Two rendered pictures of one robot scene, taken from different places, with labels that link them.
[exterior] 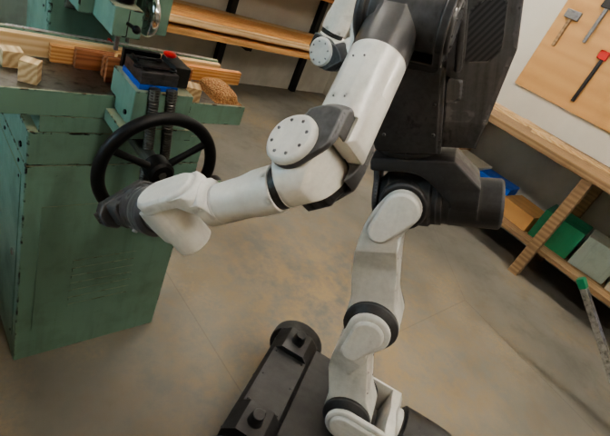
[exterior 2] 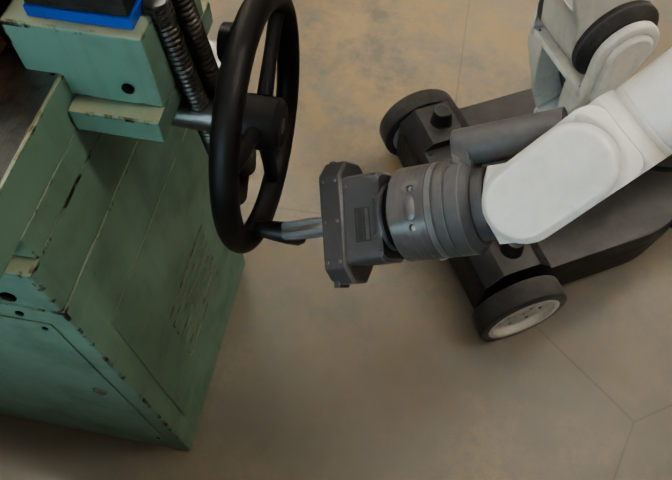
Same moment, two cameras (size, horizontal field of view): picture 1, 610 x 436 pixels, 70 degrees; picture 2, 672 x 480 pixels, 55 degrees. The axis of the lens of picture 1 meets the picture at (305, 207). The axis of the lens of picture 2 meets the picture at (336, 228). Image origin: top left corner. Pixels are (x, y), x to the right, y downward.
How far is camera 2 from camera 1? 0.62 m
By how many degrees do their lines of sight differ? 36
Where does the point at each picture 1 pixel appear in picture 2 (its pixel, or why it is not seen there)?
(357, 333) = (615, 65)
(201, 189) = (635, 136)
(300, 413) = not seen: hidden behind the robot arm
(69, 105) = (34, 173)
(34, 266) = (148, 375)
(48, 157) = (72, 268)
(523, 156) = not seen: outside the picture
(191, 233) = not seen: hidden behind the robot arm
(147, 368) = (311, 308)
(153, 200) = (564, 217)
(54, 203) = (116, 300)
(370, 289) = not seen: outside the picture
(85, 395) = (300, 396)
